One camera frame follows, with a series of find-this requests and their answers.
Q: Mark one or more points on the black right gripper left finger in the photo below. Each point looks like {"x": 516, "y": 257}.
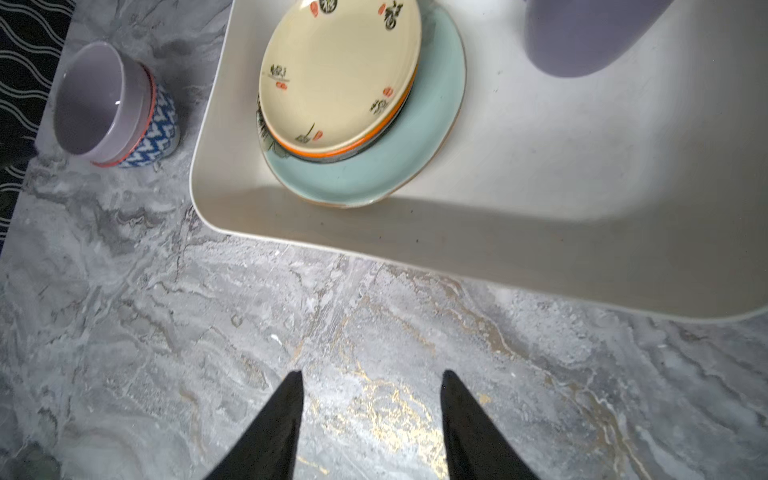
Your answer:
{"x": 268, "y": 447}

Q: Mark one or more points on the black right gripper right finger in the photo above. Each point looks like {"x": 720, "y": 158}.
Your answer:
{"x": 475, "y": 448}

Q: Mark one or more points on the orange plate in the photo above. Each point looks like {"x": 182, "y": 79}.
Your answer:
{"x": 360, "y": 147}

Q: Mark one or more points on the mint green flower plate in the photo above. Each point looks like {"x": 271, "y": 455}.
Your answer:
{"x": 406, "y": 148}

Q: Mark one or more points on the lavender patterned bowl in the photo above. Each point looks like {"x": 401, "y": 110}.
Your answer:
{"x": 111, "y": 111}

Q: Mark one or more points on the cream painted plate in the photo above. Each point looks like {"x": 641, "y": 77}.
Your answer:
{"x": 332, "y": 71}

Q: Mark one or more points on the purple mug white inside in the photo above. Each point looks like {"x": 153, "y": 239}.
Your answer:
{"x": 574, "y": 38}

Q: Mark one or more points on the white plastic bin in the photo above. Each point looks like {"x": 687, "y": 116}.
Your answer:
{"x": 642, "y": 186}

